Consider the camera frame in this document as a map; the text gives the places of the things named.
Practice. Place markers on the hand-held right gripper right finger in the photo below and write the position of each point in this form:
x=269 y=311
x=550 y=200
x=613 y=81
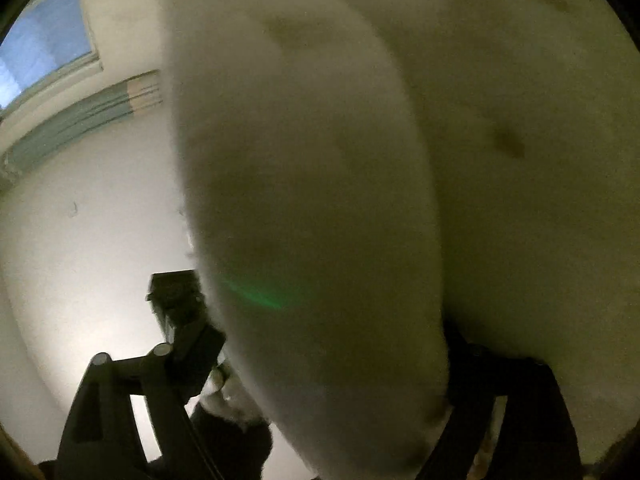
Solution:
x=470 y=385

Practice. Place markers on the person's left forearm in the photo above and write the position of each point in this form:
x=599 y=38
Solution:
x=235 y=450

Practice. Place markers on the window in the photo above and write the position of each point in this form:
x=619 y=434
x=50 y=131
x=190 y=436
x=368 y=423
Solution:
x=40 y=35

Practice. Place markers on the person's left hand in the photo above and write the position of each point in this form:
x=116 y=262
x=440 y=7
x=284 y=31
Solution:
x=232 y=395

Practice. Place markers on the green curtain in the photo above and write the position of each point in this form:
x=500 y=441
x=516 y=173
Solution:
x=75 y=120

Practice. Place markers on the white knit sweater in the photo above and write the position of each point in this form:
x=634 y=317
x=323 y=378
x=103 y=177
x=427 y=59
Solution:
x=310 y=160

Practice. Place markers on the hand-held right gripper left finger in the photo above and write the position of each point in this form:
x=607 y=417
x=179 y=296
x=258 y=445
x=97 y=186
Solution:
x=200 y=360

